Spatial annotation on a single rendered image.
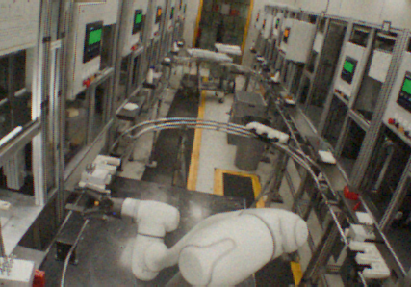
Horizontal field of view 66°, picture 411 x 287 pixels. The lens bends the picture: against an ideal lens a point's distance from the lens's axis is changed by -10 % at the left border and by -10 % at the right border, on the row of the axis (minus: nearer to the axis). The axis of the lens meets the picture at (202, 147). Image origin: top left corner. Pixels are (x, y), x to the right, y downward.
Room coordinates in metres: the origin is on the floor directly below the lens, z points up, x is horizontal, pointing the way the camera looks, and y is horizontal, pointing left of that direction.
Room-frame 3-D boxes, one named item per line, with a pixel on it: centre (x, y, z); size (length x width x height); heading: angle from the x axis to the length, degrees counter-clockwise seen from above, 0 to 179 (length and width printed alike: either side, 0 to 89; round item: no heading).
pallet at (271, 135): (2.99, -0.54, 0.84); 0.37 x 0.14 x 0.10; 60
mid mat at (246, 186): (3.32, -0.48, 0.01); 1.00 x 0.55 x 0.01; 2
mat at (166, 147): (5.75, 0.39, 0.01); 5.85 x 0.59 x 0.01; 2
